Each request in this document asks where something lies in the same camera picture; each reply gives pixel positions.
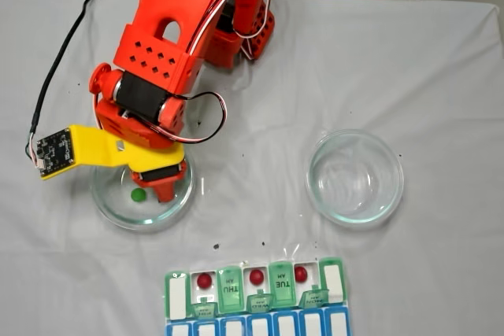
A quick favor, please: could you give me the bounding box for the weekly pill organizer box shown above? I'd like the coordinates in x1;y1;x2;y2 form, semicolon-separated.
163;256;351;336

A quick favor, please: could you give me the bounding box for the large clear glass bowl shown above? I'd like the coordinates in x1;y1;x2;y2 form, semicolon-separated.
89;153;197;234

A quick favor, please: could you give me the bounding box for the small clear glass bowl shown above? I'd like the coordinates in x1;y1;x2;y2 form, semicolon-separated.
306;128;406;229

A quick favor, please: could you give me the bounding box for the white tablecloth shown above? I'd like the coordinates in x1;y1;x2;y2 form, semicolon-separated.
0;0;498;336

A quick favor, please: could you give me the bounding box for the red white servo wire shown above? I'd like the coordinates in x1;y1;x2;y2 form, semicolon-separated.
149;90;229;144
184;0;273;62

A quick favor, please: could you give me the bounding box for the camera board on yellow mount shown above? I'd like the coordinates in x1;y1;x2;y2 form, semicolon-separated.
35;124;131;182

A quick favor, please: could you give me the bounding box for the black camera cable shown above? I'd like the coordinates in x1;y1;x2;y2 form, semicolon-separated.
25;0;119;164

